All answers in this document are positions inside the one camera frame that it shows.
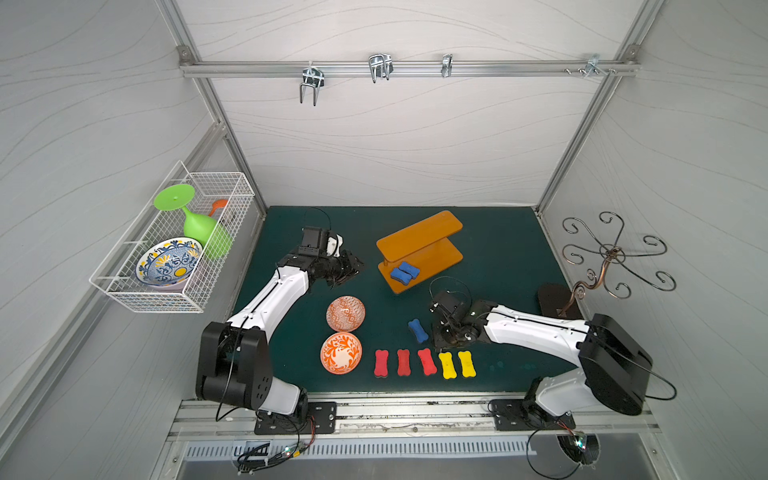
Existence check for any blue eraser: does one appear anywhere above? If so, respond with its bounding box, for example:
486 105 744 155
408 319 429 344
390 268 413 285
399 262 420 279

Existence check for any yellow eraser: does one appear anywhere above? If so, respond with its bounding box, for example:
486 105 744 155
438 352 457 380
458 351 477 378

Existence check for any red eraser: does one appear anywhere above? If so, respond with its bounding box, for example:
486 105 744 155
397 349 412 377
417 348 438 376
374 349 389 378

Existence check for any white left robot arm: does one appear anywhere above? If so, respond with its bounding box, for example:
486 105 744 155
195 227 365 421

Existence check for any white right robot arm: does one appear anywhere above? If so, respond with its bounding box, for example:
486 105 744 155
429 291 653 423

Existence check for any orange patterned bowl far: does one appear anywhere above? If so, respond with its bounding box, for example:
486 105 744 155
326 295 366 332

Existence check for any orange floral bowl near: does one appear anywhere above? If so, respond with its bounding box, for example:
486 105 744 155
320 332 363 375

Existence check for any green plastic goblet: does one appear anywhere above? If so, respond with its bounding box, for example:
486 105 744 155
153 184 233 260

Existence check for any orange object in basket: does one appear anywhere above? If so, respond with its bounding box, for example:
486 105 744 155
208 199 228 218

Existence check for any bronze metal hook stand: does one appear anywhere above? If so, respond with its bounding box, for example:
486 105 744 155
537 211 677 320

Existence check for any blue yellow patterned bowl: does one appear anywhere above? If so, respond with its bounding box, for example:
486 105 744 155
135 237 203 290

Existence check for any metal double hook left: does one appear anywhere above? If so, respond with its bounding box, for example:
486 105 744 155
299 66 325 106

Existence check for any metal double hook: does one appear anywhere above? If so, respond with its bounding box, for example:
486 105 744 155
368 53 394 83
299 66 325 106

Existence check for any metal double hook middle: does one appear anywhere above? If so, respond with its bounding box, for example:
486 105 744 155
368 53 394 83

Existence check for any small metal hook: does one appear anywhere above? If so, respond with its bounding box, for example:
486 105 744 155
441 54 453 78

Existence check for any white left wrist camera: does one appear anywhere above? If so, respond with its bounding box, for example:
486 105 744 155
326 232 343 257

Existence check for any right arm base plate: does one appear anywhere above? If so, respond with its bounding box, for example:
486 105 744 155
487 398 576 432

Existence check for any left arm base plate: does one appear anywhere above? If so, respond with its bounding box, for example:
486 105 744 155
254 401 338 436

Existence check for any white wire basket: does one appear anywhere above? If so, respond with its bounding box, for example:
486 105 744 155
89 162 254 313

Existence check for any aluminium front rail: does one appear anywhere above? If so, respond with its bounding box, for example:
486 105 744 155
167 392 661 442

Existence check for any aluminium rail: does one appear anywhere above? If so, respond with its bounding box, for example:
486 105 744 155
180 59 641 80
167 392 661 442

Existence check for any aluminium top rail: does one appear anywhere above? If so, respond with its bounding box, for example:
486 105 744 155
180 59 641 80

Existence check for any metal bracket hook right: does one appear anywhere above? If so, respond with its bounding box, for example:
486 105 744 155
564 54 618 78

